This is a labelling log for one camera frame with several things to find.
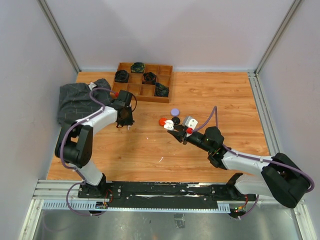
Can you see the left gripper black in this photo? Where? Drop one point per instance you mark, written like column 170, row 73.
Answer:
column 128, row 122

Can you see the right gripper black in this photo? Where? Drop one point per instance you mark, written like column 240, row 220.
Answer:
column 180, row 136

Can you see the white earbud charging case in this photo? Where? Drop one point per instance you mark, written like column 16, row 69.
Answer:
column 169, row 125

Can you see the purple earbud charging case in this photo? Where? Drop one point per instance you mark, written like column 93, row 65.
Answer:
column 175, row 112

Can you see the orange earbud charging case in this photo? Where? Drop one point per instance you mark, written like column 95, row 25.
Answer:
column 162, row 121

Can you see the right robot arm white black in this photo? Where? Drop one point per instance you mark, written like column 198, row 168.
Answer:
column 274, row 176

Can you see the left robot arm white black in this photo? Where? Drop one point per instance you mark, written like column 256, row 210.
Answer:
column 74, row 146

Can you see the dark rolled tie left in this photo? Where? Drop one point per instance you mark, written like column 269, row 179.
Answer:
column 121, row 76

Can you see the wooden compartment tray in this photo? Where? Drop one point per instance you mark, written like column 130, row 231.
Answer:
column 145, row 92

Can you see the dark blue rolled tie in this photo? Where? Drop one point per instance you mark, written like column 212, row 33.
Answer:
column 161, row 90

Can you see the dark red rolled tie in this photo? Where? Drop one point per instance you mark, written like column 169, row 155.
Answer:
column 149, row 78

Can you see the dark rolled tie top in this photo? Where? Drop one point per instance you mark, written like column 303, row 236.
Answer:
column 138, row 67

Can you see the grey checked cloth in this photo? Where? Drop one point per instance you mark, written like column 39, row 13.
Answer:
column 75, row 103

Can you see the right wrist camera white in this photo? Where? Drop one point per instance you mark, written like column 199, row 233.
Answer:
column 190, row 122

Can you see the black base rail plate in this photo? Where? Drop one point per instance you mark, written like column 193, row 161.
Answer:
column 178, row 193

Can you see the white cable duct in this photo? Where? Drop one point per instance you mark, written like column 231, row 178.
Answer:
column 98, row 206

